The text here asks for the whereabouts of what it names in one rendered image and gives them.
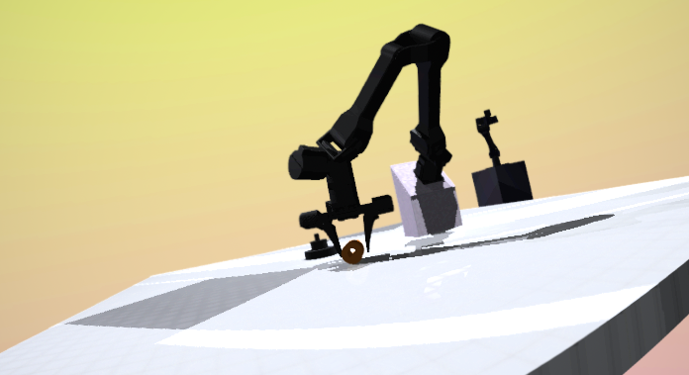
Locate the orange cylinder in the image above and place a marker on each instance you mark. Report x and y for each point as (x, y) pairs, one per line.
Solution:
(348, 256)

